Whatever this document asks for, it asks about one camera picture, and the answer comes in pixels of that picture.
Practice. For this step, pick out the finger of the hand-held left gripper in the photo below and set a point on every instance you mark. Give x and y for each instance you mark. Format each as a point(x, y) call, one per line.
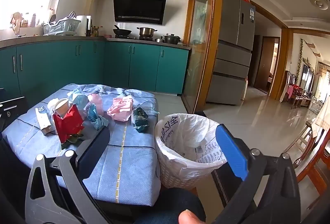
point(15, 109)

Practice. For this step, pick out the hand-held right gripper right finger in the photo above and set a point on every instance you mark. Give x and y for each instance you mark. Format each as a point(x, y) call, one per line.
point(229, 146)

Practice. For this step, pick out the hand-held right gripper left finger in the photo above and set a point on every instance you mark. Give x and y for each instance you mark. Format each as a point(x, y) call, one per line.
point(95, 151)

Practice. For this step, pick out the white printed plastic bag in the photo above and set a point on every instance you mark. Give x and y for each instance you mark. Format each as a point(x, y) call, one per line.
point(185, 131)

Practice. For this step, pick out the pink printed packet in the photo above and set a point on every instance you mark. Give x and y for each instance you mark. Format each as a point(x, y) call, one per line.
point(120, 109)

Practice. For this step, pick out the blue face mask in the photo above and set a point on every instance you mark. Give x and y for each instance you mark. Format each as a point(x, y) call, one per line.
point(78, 100)

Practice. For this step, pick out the white lattice wastebasket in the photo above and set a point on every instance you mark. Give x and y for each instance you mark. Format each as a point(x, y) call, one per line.
point(175, 175)

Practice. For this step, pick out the person's right hand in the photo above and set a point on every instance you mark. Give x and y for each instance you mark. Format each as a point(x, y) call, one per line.
point(192, 217)

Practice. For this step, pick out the dark green wrapper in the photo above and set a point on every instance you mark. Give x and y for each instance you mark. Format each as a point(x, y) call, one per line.
point(73, 139)

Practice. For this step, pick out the white cardboard box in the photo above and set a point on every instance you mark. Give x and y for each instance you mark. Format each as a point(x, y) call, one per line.
point(43, 119)

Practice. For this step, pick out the blue checked tablecloth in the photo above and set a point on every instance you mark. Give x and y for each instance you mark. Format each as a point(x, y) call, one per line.
point(129, 157)

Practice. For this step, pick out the teal crumpled wrapper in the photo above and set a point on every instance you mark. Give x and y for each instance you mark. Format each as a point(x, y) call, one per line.
point(94, 117)

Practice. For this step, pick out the crumpled white tissue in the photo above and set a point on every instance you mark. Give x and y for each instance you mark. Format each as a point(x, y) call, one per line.
point(51, 104)

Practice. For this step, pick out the red snack packet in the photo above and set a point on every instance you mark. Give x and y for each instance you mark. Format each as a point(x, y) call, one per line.
point(69, 124)

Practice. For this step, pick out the paper cup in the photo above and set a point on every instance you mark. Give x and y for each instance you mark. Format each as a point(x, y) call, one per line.
point(61, 109)

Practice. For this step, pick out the small pink wrapper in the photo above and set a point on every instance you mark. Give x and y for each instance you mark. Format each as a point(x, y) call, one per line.
point(95, 99)

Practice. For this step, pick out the teal base cabinet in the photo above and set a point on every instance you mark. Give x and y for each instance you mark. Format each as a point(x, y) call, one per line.
point(51, 69)
point(144, 66)

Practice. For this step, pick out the dark green snack packet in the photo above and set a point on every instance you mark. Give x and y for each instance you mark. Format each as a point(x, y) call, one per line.
point(140, 121)

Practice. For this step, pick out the wooden stool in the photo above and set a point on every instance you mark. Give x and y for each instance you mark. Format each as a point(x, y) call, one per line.
point(300, 141)

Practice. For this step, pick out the clear plastic wrapper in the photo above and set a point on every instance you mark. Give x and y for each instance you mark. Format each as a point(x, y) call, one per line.
point(152, 108)

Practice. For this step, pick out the person's leg in jeans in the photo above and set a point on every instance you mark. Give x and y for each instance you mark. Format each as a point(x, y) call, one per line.
point(159, 208)

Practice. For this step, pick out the dining chairs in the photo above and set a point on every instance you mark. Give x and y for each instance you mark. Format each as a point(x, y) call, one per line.
point(296, 92)

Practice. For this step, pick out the grey refrigerator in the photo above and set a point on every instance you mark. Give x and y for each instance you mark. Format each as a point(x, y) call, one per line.
point(232, 59)

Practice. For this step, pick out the brown wooden door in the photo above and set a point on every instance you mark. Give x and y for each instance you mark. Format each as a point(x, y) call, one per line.
point(265, 66)

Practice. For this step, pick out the red wooden chair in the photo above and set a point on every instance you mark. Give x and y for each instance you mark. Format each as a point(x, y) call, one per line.
point(317, 167)

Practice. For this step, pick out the white dish rack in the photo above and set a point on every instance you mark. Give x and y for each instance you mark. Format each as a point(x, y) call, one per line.
point(61, 27)

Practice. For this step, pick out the television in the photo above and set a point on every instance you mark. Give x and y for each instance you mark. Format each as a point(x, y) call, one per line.
point(307, 78)

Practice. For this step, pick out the wood framed glass door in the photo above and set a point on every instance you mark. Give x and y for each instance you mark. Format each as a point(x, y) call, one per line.
point(199, 46)

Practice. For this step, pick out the white kitchen appliance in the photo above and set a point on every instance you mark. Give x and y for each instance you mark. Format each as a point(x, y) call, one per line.
point(83, 25)

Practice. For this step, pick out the condiment bottle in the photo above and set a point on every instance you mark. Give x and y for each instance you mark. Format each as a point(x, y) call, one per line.
point(95, 32)

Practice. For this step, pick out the green garland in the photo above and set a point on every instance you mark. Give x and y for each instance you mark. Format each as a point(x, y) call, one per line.
point(299, 59)

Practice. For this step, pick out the pink bowl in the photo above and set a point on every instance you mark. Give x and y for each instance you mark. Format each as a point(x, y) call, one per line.
point(107, 36)

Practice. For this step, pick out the gas hob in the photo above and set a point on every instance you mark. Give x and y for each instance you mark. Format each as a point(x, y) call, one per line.
point(134, 37)

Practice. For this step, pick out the black lidded pot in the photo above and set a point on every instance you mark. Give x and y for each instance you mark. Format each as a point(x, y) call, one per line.
point(172, 39)

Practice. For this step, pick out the black wok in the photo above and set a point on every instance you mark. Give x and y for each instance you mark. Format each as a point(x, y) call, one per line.
point(122, 31)

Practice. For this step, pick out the small pot lid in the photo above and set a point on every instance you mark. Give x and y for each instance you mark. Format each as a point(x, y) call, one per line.
point(159, 39)

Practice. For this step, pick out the steel cooking pot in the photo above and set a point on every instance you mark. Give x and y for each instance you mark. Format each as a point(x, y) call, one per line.
point(146, 32)

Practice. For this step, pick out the black range hood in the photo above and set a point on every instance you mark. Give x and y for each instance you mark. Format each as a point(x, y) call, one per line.
point(139, 7)

